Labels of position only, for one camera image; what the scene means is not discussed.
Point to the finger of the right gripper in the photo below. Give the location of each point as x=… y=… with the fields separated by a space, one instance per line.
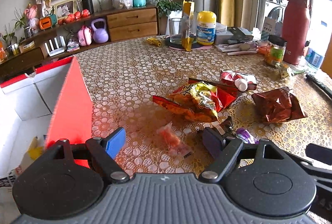
x=319 y=153

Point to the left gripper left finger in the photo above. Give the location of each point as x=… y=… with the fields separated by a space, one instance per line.
x=103 y=152

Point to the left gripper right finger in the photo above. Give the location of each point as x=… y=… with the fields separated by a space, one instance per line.
x=224 y=150

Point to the orange-yellow chips bag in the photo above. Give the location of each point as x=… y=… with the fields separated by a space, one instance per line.
x=199 y=101

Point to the brown-red foil snack bag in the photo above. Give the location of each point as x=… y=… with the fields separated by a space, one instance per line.
x=278 y=106

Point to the small clear red candy packet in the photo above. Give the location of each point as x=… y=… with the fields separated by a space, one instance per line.
x=176 y=147

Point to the black remote control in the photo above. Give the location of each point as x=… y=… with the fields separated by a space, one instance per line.
x=319 y=84

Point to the red-white packet with bottle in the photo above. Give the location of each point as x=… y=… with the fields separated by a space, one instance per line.
x=240 y=81

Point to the white red cardboard box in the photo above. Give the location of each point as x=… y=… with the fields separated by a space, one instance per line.
x=53 y=104

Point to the clear plastic water bottle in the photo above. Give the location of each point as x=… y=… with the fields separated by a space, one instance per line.
x=315 y=54

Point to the stack of books and papers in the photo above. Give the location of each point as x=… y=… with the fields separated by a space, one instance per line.
x=235 y=41

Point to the white router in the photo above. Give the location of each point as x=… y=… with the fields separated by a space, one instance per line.
x=55 y=46

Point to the purple kettlebell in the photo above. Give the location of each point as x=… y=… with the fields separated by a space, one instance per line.
x=100 y=35

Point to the black-lid glass jar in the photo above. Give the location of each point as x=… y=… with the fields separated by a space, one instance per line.
x=276 y=51

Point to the pink small bag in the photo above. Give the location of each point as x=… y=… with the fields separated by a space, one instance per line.
x=84 y=36

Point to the yellow-lid supplement bottle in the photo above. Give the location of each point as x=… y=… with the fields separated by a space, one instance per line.
x=206 y=28

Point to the yellow standing pouch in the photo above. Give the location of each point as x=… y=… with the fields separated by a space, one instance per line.
x=186 y=24

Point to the red insulated water bottle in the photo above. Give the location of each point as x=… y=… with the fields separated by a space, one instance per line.
x=295 y=27

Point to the wooden tv cabinet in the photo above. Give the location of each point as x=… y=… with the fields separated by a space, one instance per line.
x=121 y=25

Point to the clear drinking glass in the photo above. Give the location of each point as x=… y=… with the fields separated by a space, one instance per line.
x=175 y=33

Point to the orange retro radio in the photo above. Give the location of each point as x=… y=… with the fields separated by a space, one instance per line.
x=47 y=22

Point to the framed photo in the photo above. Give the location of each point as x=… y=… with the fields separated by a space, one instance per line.
x=65 y=8

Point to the black speaker cylinder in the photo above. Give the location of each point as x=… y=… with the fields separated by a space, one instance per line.
x=88 y=5

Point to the pink plush toy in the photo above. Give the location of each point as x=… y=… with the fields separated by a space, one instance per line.
x=31 y=13

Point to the washing machine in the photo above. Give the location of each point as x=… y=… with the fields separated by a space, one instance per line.
x=273 y=9

